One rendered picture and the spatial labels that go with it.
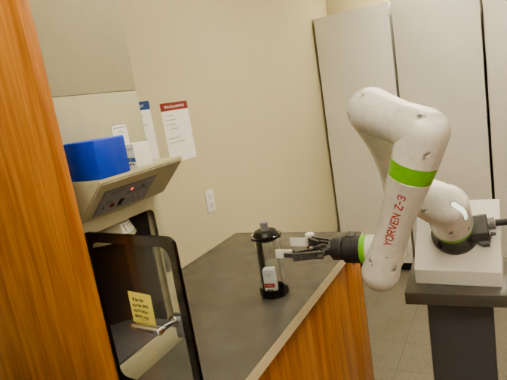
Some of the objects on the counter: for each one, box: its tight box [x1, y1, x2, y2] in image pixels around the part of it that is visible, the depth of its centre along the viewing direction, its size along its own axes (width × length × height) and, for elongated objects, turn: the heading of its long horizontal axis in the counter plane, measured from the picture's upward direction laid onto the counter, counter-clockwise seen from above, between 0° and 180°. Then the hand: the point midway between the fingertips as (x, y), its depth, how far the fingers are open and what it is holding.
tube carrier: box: [250, 230, 287, 291], centre depth 167 cm, size 11×11×21 cm
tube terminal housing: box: [52, 90, 166, 236], centre depth 133 cm, size 25×32×77 cm
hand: (287, 247), depth 162 cm, fingers open, 11 cm apart
